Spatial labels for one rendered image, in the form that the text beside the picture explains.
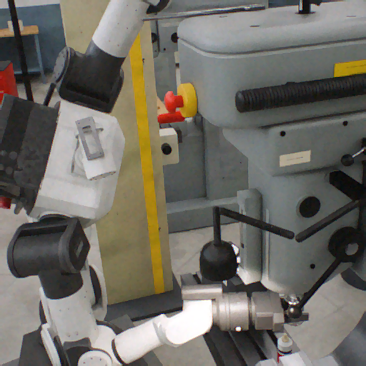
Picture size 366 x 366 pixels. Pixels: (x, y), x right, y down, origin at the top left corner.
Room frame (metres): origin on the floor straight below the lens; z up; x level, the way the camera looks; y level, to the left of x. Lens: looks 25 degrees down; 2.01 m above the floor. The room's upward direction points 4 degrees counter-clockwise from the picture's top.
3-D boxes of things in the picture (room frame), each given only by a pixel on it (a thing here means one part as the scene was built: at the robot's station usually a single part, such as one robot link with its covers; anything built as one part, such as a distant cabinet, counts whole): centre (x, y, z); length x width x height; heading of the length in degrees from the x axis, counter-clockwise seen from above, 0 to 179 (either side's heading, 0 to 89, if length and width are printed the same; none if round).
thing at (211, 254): (0.80, -0.05, 1.48); 0.07 x 0.07 x 0.06
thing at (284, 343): (1.08, -0.24, 0.97); 0.04 x 0.04 x 0.11
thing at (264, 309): (0.95, -0.14, 1.22); 0.13 x 0.12 x 0.10; 178
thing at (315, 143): (0.96, -0.27, 1.68); 0.34 x 0.24 x 0.10; 105
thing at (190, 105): (0.89, -0.01, 1.76); 0.06 x 0.02 x 0.06; 15
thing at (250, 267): (0.92, -0.12, 1.45); 0.04 x 0.04 x 0.21; 15
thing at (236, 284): (1.33, -0.12, 1.02); 0.22 x 0.12 x 0.20; 26
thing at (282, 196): (0.95, -0.23, 1.47); 0.21 x 0.19 x 0.32; 15
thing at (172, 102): (0.88, 0.02, 1.76); 0.04 x 0.03 x 0.04; 15
